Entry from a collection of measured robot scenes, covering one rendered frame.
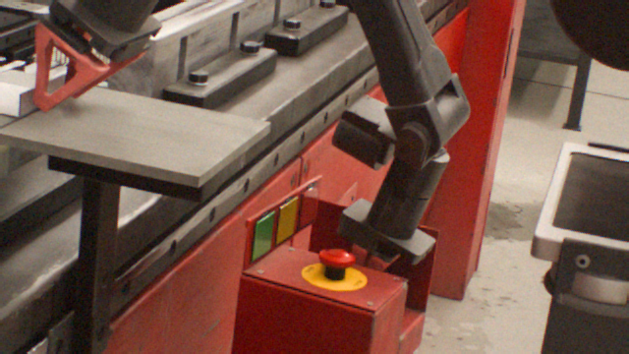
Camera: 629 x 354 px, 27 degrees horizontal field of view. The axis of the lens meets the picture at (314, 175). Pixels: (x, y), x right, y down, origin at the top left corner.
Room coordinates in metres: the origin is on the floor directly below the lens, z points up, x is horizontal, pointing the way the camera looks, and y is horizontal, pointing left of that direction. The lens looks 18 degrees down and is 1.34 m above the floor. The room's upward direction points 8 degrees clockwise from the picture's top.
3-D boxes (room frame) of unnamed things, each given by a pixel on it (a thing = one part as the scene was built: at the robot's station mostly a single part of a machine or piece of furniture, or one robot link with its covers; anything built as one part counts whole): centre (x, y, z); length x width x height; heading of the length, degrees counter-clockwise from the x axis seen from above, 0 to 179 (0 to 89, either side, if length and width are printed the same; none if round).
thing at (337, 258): (1.33, -0.04, 0.79); 0.04 x 0.04 x 0.04
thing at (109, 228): (1.08, 0.16, 0.88); 0.14 x 0.04 x 0.22; 76
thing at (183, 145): (1.09, 0.19, 1.00); 0.26 x 0.18 x 0.01; 76
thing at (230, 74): (1.70, 0.14, 0.89); 0.30 x 0.05 x 0.03; 166
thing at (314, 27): (2.09, 0.04, 0.89); 0.30 x 0.05 x 0.03; 166
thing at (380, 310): (1.38, -0.04, 0.75); 0.20 x 0.16 x 0.18; 159
